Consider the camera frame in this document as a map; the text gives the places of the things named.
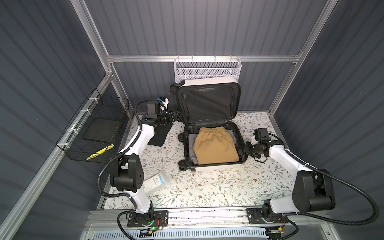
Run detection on white wire mesh basket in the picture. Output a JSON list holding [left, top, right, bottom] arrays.
[[174, 57, 242, 84]]

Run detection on white hard-shell suitcase black lining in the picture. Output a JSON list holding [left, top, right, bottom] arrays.
[[170, 76, 248, 172]]

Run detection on tan shorts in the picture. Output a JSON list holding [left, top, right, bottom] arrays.
[[192, 126, 240, 166]]

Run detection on white packet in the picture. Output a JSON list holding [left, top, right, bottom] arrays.
[[143, 170, 171, 195]]

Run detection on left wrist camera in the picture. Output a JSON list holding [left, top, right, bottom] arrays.
[[157, 97, 169, 112]]

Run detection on black wire mesh basket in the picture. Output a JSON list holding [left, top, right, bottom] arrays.
[[57, 90, 131, 164]]

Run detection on floral table mat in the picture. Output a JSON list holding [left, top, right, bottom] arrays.
[[103, 112, 310, 210]]

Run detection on black t-shirt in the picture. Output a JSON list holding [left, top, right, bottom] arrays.
[[148, 122, 173, 147]]

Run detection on black right corrugated cable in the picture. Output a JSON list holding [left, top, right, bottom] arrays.
[[266, 131, 380, 240]]

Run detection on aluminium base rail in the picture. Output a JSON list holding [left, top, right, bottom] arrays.
[[80, 207, 341, 240]]

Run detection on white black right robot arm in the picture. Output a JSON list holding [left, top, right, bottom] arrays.
[[243, 128, 336, 223]]

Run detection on black pad in basket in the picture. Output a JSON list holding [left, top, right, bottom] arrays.
[[83, 118, 119, 143]]

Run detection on yellow black striped item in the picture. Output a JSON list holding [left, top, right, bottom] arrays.
[[86, 144, 114, 161]]

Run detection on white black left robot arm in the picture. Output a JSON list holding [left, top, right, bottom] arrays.
[[109, 97, 179, 223]]

